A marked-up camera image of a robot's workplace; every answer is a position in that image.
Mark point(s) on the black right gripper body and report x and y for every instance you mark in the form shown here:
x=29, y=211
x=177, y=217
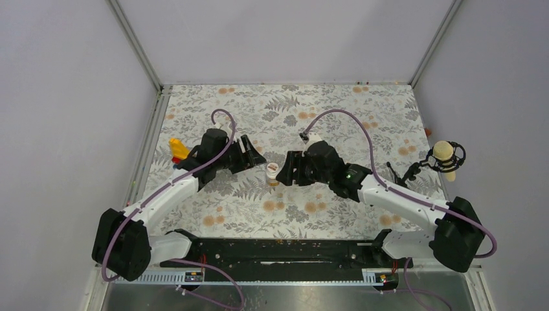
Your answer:
x=307, y=174

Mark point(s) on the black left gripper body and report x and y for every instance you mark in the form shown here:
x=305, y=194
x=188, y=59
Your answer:
x=235, y=160

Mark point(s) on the white orange pill bottle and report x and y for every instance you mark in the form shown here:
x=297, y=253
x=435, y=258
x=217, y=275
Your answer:
x=271, y=171

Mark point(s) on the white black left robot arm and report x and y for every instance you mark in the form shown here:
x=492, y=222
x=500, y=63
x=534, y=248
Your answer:
x=124, y=243

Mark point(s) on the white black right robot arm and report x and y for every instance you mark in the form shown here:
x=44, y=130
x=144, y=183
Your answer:
x=448, y=231

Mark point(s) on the floral patterned table mat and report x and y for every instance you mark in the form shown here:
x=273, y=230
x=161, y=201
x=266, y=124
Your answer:
x=373, y=126

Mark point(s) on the yellow blue toy blocks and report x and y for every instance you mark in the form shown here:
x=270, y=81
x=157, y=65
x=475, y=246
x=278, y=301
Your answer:
x=178, y=149

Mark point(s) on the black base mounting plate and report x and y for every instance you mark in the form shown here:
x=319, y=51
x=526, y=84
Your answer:
x=248, y=256

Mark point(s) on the beige foam microphone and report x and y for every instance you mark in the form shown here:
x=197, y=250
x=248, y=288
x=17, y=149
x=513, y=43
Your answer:
x=446, y=157

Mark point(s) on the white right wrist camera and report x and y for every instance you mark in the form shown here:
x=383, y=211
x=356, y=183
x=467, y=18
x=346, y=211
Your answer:
x=310, y=138

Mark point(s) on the slotted metal cable duct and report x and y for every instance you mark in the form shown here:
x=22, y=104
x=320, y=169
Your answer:
x=195, y=277

